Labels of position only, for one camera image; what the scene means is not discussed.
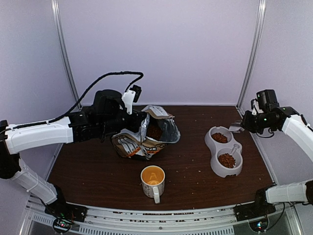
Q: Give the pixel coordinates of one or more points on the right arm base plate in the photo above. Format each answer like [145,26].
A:
[252,211]

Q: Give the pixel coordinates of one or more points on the right circuit board with leds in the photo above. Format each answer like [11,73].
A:
[259,225]

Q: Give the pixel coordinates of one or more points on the circuit board with leds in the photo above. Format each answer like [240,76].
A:
[61,226]
[259,225]

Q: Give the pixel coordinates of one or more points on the brown dog food bag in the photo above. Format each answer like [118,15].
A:
[137,146]

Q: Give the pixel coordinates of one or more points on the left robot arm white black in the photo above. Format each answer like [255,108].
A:
[110,113]

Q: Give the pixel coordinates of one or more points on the right aluminium corner post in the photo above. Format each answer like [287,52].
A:
[259,25]

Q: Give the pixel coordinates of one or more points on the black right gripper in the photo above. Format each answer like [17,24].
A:
[245,124]

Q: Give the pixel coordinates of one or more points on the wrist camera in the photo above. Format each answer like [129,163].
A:
[255,107]
[131,96]

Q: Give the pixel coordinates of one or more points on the left circuit board with leds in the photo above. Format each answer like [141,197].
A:
[61,226]

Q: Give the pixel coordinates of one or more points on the aluminium corner post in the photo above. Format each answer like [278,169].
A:
[259,25]
[62,43]

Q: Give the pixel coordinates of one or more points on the white double pet bowl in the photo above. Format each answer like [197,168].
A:
[231,147]

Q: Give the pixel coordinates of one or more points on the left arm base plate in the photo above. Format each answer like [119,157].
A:
[68,212]

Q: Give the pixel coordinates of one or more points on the metal spoon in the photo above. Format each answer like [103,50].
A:
[236,127]

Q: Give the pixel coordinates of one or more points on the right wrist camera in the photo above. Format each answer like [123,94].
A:
[255,107]

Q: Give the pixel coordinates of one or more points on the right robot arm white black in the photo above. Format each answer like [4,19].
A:
[266,113]

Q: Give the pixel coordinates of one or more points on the aluminium front rail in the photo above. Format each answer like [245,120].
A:
[211,221]

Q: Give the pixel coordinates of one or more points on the left aluminium corner post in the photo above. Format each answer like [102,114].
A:
[62,43]

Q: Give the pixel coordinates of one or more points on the white mug yellow inside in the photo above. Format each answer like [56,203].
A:
[153,182]

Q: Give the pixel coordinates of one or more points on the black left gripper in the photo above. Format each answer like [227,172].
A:
[137,117]

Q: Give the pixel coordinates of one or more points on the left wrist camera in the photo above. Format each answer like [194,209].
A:
[131,96]

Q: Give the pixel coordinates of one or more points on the brown kibble in bag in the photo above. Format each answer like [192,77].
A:
[154,132]

